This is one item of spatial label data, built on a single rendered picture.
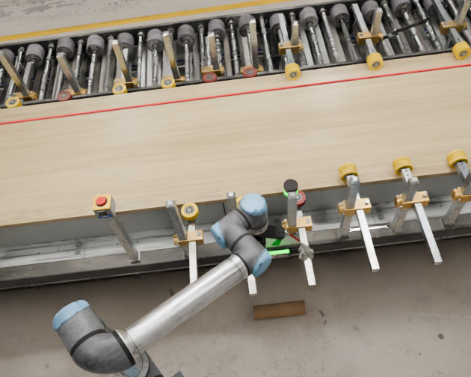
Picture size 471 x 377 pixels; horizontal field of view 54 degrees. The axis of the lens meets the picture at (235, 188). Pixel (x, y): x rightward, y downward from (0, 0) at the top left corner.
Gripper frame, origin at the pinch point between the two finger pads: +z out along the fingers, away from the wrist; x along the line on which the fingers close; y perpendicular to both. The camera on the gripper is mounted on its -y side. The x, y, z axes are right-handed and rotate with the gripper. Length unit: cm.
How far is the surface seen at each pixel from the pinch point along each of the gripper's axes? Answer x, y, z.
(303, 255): 0.5, -17.0, 11.0
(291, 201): -14.8, -13.9, -9.3
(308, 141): -60, -31, 9
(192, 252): -9.5, 31.5, 13.5
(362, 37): -122, -73, 2
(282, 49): -123, -28, 3
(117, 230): -17, 61, -2
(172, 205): -16.5, 34.3, -16.4
